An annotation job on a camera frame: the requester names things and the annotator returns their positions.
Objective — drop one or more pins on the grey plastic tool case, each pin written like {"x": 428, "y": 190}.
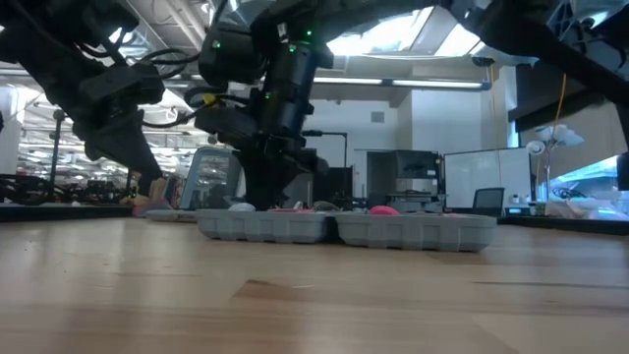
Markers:
{"x": 417, "y": 233}

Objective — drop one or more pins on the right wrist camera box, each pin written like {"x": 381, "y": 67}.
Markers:
{"x": 231, "y": 54}

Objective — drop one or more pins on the white board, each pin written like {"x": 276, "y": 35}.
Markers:
{"x": 491, "y": 169}

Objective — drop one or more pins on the person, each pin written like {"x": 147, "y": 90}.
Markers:
{"x": 147, "y": 189}

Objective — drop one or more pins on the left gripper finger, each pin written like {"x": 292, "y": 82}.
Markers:
{"x": 128, "y": 147}

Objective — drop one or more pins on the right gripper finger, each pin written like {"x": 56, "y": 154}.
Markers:
{"x": 256, "y": 182}
{"x": 280, "y": 182}

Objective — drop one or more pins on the black background robot arm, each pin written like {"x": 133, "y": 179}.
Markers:
{"x": 29, "y": 189}

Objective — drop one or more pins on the dark equipment rack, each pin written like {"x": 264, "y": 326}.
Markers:
{"x": 413, "y": 182}

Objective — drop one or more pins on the light grey mesh office chair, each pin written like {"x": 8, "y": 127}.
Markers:
{"x": 211, "y": 177}

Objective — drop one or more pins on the grey wall vent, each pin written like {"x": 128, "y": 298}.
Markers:
{"x": 377, "y": 117}

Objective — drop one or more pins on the black display screen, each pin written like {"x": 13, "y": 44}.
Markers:
{"x": 336, "y": 182}

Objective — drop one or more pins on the long ceiling light bar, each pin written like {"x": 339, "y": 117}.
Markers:
{"x": 432, "y": 84}

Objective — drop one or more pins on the black gantry frame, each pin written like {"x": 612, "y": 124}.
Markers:
{"x": 319, "y": 133}
{"x": 55, "y": 147}

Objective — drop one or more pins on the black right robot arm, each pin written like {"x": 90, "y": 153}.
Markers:
{"x": 290, "y": 98}

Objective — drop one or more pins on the white multi-head floor lamp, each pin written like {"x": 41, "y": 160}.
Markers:
{"x": 560, "y": 135}

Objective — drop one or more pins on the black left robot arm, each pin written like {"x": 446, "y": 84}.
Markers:
{"x": 39, "y": 49}

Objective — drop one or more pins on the black metal table frame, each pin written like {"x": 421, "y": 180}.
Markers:
{"x": 59, "y": 212}

